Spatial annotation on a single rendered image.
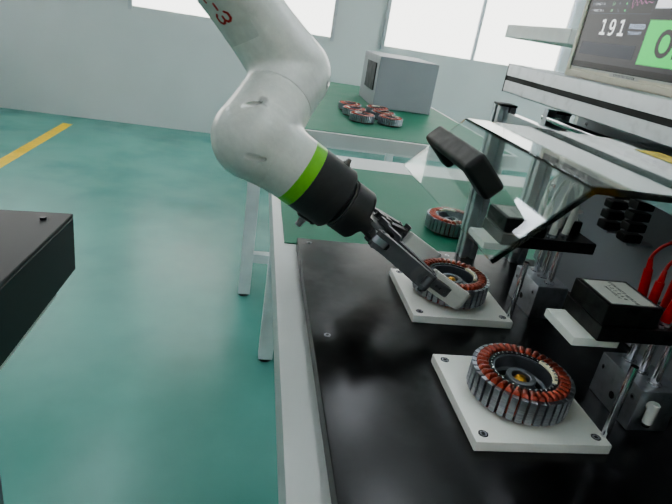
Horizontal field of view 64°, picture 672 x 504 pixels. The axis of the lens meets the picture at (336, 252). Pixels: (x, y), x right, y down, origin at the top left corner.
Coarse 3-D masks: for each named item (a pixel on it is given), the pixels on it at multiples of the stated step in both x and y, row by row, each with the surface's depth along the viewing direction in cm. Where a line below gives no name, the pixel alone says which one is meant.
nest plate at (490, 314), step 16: (400, 272) 87; (400, 288) 82; (416, 304) 78; (432, 304) 78; (496, 304) 82; (416, 320) 75; (432, 320) 75; (448, 320) 76; (464, 320) 76; (480, 320) 76; (496, 320) 77
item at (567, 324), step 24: (576, 288) 59; (600, 288) 57; (624, 288) 58; (552, 312) 59; (576, 312) 58; (600, 312) 54; (624, 312) 54; (648, 312) 54; (576, 336) 55; (600, 336) 54; (624, 336) 55; (648, 336) 55; (648, 360) 61
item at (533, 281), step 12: (516, 276) 86; (528, 276) 83; (540, 276) 83; (528, 288) 82; (540, 288) 80; (552, 288) 80; (564, 288) 81; (528, 300) 82; (540, 300) 81; (552, 300) 81; (564, 300) 81; (528, 312) 82; (540, 312) 82
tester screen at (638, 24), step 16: (608, 0) 71; (624, 0) 68; (640, 0) 65; (656, 0) 62; (592, 16) 74; (608, 16) 71; (624, 16) 68; (640, 16) 65; (656, 16) 62; (592, 32) 74; (640, 32) 64; (640, 48) 64; (608, 64) 70; (624, 64) 67
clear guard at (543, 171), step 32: (480, 128) 52; (512, 128) 54; (416, 160) 56; (512, 160) 43; (544, 160) 40; (576, 160) 42; (608, 160) 45; (640, 160) 47; (448, 192) 46; (512, 192) 40; (544, 192) 37; (576, 192) 35; (608, 192) 34; (640, 192) 35; (480, 224) 39; (512, 224) 37; (544, 224) 35
